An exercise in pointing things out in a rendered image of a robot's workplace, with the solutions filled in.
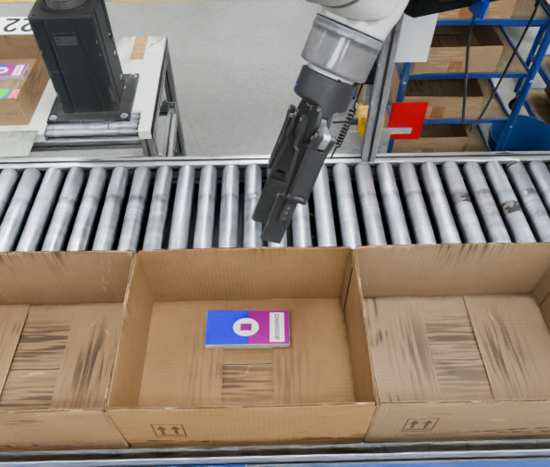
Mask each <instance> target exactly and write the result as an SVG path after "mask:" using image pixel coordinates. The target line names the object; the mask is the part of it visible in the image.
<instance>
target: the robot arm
mask: <svg viewBox="0 0 550 467"><path fill-rule="evenodd" d="M305 1H307V2H310V3H316V4H319V9H318V12H317V14H318V15H319V16H318V15H316V17H315V18H314V20H313V25H312V27H311V30H310V32H309V35H308V37H307V39H306V43H305V46H304V48H303V51H302V54H301V57H302V59H304V60H305V61H307V62H309V63H308V65H305V64H303V66H302V68H301V70H300V73H299V75H298V78H297V81H296V83H295V86H294V92H295V93H296V94H297V95H298V96H300V97H301V98H302V100H301V102H300V103H299V105H298V106H296V105H293V104H291V105H290V106H288V111H287V115H286V118H285V121H284V123H283V125H282V128H281V132H280V134H279V137H278V139H277V142H276V144H275V146H274V148H273V150H272V153H271V155H270V158H269V162H268V164H267V168H268V169H270V170H269V177H268V178H267V180H266V183H265V185H264V188H263V190H262V193H261V195H260V198H259V199H258V202H257V204H256V208H255V211H254V213H253V216H252V220H253V221H259V222H263V223H266V224H265V226H264V228H263V231H262V233H261V235H260V238H261V240H264V241H269V242H272V243H276V244H280V243H281V240H282V238H283V236H284V234H285V232H286V229H287V227H288V225H289V222H290V220H291V218H292V216H293V214H294V211H295V208H296V206H297V204H301V205H305V204H306V202H307V200H308V199H309V196H310V194H311V191H312V189H313V187H314V185H315V182H316V180H317V178H318V177H319V173H320V171H321V168H322V166H323V164H324V161H325V159H326V157H327V156H328V154H329V152H330V151H331V149H332V147H333V146H334V144H335V142H336V137H335V136H332V135H329V129H330V127H331V120H332V116H333V114H334V113H336V112H338V113H345V111H346V110H347V109H348V107H349V105H350V103H351V100H352V98H353V96H354V94H355V91H356V88H357V87H356V86H355V85H354V82H357V83H364V82H366V80H367V78H368V76H369V73H370V71H371V69H372V66H373V64H374V62H375V60H376V58H377V55H378V54H379V52H380V51H381V46H382V43H383V42H384V40H385V38H386V36H387V35H388V33H389V32H390V30H391V29H392V27H393V26H394V25H395V24H396V23H397V21H398V20H399V19H400V18H401V16H402V14H403V12H404V10H405V8H406V6H407V4H408V2H409V0H305ZM323 17H324V18H323ZM338 23H339V24H338ZM340 24H341V25H340ZM346 27H347V28H346ZM364 34H365V35H364ZM366 35H367V36H366ZM370 37H371V38H370ZM372 38H373V39H372ZM374 39H376V40H374ZM377 40H378V41H377ZM381 42H382V43H381ZM307 145H308V146H307ZM287 175H288V176H287Z"/></svg>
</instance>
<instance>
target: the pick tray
mask: <svg viewBox="0 0 550 467"><path fill-rule="evenodd" d="M11 64H29V69H28V71H27V73H26V75H25V77H24V79H5V80H0V89H20V90H19V93H18V95H17V99H16V98H0V126H24V125H30V123H31V119H32V117H33V115H34V112H35V110H36V108H37V107H38V104H39V102H40V100H41V98H42V95H43V93H44V90H45V88H46V85H47V84H48V82H49V80H50V77H49V74H48V71H47V69H46V66H45V64H44V60H43V58H42V55H41V53H40V50H39V47H38V45H37V43H36V41H35V38H34V35H33V34H0V65H11ZM17 100H18V101H17Z"/></svg>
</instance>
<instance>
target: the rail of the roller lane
mask: <svg viewBox="0 0 550 467"><path fill-rule="evenodd" d="M269 158H270V155H265V156H221V157H213V158H210V157H143V158H23V159H0V174H1V172H2V170H3V169H13V170H15V171H17V172H18V173H19V181H20V179H21V176H22V174H23V172H24V171H25V170H26V169H27V168H34V169H36V170H38V171H39V172H40V173H41V174H42V179H41V181H40V183H39V186H41V184H42V181H43V179H44V175H45V173H46V171H47V170H48V169H49V168H57V169H60V170H61V171H62V172H63V174H64V178H63V181H62V184H61V185H64V182H65V180H66V178H67V175H68V172H69V169H71V168H74V167H77V168H80V169H82V170H84V171H85V174H86V177H85V180H84V183H83V185H86V184H87V181H88V178H89V175H90V172H91V169H92V168H94V167H101V168H103V169H105V170H106V171H107V174H108V175H107V179H106V184H109V183H110V179H111V175H112V171H113V170H114V169H115V168H116V167H124V168H126V169H127V170H128V171H129V172H130V178H129V182H128V184H132V180H133V175H134V172H135V170H136V168H138V167H140V166H145V167H147V168H149V169H150V170H151V172H152V177H151V182H150V184H155V180H156V171H157V169H158V168H159V167H161V166H168V167H170V168H172V169H173V171H174V176H173V182H172V183H177V181H178V175H179V169H180V168H181V167H182V166H191V167H193V168H194V169H195V182H194V183H200V175H201V169H202V168H203V167H204V166H206V165H211V166H214V167H215V168H216V169H217V170H218V181H217V183H222V173H223V169H224V168H225V167H226V166H228V165H234V166H236V167H238V169H239V170H240V181H239V183H244V170H245V168H246V167H247V166H249V165H252V164H255V165H257V166H259V167H260V169H261V170H262V183H265V182H266V180H267V164H268V162H269ZM494 160H496V161H499V162H500V163H501V165H502V167H503V170H504V172H505V174H506V177H507V178H508V176H507V173H506V165H507V164H508V163H509V162H511V161H513V160H519V161H521V162H522V164H523V166H524V168H525V170H526V171H527V166H528V165H529V164H530V163H531V162H533V161H534V160H541V161H543V162H544V164H545V166H546V168H547V169H548V166H549V165H550V151H506V152H446V153H385V154H377V155H376V159H375V161H374V162H370V161H369V159H368V162H363V161H362V160H361V156H360V154H333V156H332V157H331V154H328V156H327V157H326V159H325V161H324V165H325V166H326V167H327V171H328V178H329V181H333V176H332V168H333V167H334V165H336V164H338V163H344V164H346V165H347V166H348V168H349V171H350V177H351V181H355V180H356V177H355V173H354V168H355V166H356V165H357V164H359V163H368V164H369V165H370V168H371V172H372V177H373V181H378V178H377V174H376V167H377V166H378V165H379V164H381V163H383V162H388V163H390V164H391V165H392V166H393V170H394V177H395V179H396V180H400V179H399V175H398V172H397V169H398V166H399V165H400V164H402V163H404V162H410V163H412V164H413V165H414V167H415V171H416V174H417V176H418V180H421V177H420V173H419V167H420V165H421V164H423V163H425V162H429V161H430V162H433V163H434V164H435V165H436V168H437V170H438V173H439V176H440V179H441V180H443V179H444V178H443V175H442V173H441V167H442V166H443V164H444V163H445V162H448V161H454V162H455V163H456V164H457V166H458V168H459V170H460V173H461V176H462V178H463V179H465V176H464V173H463V171H462V168H463V166H464V165H465V164H466V163H467V162H469V161H476V162H478V163H479V164H480V167H481V171H482V173H483V175H484V178H485V179H487V177H486V175H485V172H484V166H485V165H486V164H487V163H488V162H490V161H494ZM527 173H528V172H527ZM528 175H529V173H528ZM529 177H530V175H529ZM530 178H531V177H530ZM19 181H18V183H17V186H18V185H19Z"/></svg>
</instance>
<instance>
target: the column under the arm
mask: <svg viewBox="0 0 550 467"><path fill-rule="evenodd" d="M27 18H28V22H29V23H30V26H31V30H32V33H33V35H34V38H35V41H36V43H37V45H38V47H39V50H40V53H41V55H42V58H43V60H44V64H45V66H46V69H47V71H48V74H49V77H50V79H51V82H52V84H53V86H54V89H55V91H56V99H55V102H54V104H53V106H52V108H51V111H50V114H49V116H48V119H47V121H46V122H47V124H60V123H91V122H122V121H130V120H131V112H132V108H133V103H134V98H135V95H136V90H137V85H138V81H139V77H140V74H139V73H124V74H123V71H122V67H121V64H120V61H119V55H118V51H117V47H116V43H115V39H114V35H113V32H112V29H111V25H110V21H109V17H108V14H107V10H106V3H105V0H84V2H83V3H82V4H81V5H80V6H77V7H74V8H72V9H66V10H55V9H52V8H50V7H48V6H47V3H46V2H45V0H36V1H35V3H34V5H33V7H32V8H31V11H30V13H29V15H28V17H27Z"/></svg>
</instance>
